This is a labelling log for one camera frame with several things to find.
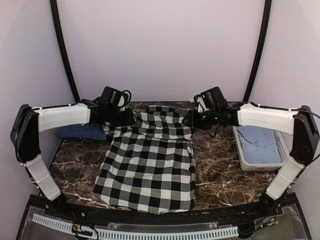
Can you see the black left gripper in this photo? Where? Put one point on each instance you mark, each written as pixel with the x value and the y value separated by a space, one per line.
pixel 129 120

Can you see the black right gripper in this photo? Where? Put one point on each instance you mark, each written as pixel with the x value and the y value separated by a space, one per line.
pixel 192 120

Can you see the black white plaid shirt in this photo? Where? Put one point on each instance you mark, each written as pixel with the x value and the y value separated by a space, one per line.
pixel 149 166

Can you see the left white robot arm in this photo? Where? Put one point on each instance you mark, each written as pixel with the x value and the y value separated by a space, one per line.
pixel 31 121

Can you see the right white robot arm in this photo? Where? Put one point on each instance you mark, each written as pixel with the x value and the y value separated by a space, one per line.
pixel 297 127

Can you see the folded blue checked shirt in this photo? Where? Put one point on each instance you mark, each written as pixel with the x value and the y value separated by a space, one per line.
pixel 90 131

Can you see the light blue shirt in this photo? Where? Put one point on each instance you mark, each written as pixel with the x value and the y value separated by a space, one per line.
pixel 258 145

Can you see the white plastic laundry basket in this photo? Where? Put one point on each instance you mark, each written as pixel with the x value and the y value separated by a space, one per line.
pixel 282 149

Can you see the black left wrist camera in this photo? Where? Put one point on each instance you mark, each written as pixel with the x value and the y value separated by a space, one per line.
pixel 115 99

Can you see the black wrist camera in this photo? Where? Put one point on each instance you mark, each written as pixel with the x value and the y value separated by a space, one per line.
pixel 211 99
pixel 115 99

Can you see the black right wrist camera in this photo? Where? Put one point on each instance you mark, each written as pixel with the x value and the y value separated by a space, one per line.
pixel 211 99

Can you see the black left corner post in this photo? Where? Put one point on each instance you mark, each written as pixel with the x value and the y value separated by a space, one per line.
pixel 63 49

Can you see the black corner post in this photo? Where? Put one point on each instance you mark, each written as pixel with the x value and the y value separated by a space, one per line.
pixel 259 50
pixel 63 49

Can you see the black right corner post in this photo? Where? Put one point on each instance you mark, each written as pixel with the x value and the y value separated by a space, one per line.
pixel 259 50

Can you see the white slotted cable duct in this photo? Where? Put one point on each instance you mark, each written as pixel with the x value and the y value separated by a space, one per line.
pixel 133 232

